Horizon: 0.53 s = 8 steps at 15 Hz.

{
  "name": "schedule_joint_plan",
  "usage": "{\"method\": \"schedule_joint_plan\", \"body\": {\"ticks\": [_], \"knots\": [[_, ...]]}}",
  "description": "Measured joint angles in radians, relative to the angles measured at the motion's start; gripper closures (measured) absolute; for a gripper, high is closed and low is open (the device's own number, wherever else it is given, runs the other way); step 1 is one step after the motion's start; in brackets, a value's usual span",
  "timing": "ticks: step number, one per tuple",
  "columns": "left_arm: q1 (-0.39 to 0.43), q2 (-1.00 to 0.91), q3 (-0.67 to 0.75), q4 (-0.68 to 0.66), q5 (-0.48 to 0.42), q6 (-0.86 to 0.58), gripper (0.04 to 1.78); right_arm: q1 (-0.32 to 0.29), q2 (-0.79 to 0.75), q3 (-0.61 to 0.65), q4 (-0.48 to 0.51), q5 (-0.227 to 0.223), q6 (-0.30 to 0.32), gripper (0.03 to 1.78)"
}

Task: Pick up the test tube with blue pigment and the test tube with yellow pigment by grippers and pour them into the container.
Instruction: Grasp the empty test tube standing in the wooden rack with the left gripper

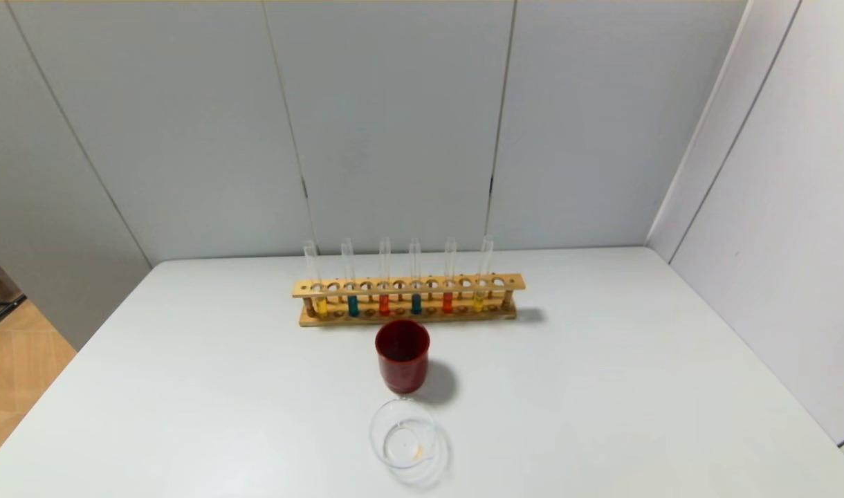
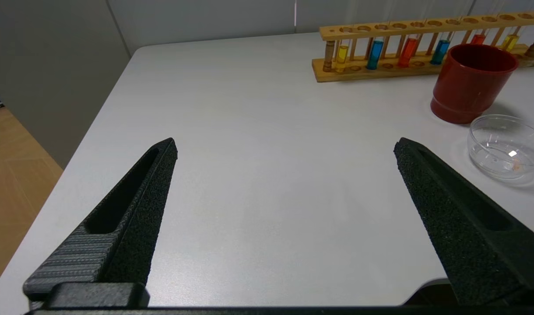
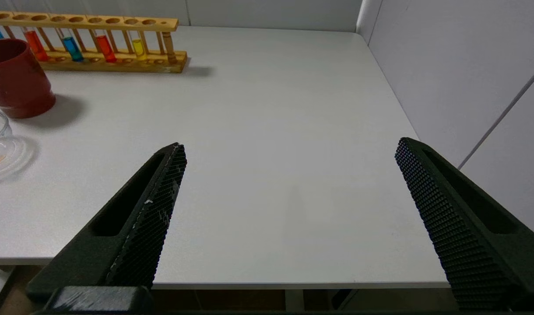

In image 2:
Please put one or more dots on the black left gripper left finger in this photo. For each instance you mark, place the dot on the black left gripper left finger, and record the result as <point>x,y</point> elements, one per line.
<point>131,218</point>

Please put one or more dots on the test tube with red pigment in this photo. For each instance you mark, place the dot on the test tube with red pigment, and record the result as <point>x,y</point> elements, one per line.
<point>408,51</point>
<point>478,39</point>

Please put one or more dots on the wooden test tube rack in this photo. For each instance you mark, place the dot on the wooden test tube rack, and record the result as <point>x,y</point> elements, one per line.
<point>381,74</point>

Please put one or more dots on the clear glass dish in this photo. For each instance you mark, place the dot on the clear glass dish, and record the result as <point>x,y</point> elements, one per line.
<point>503,153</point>

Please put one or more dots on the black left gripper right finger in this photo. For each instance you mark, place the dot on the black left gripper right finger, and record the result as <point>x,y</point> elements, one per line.
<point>459,227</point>

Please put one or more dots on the test tube with yellow pigment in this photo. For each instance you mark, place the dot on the test tube with yellow pigment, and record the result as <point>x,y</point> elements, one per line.
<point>341,54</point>
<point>509,42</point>

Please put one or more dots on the red plastic cup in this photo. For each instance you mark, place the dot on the red plastic cup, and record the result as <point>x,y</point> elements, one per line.
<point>468,92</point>

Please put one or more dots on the test tube with blue pigment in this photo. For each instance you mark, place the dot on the test tube with blue pigment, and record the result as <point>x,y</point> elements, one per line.
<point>374,54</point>
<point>440,51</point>

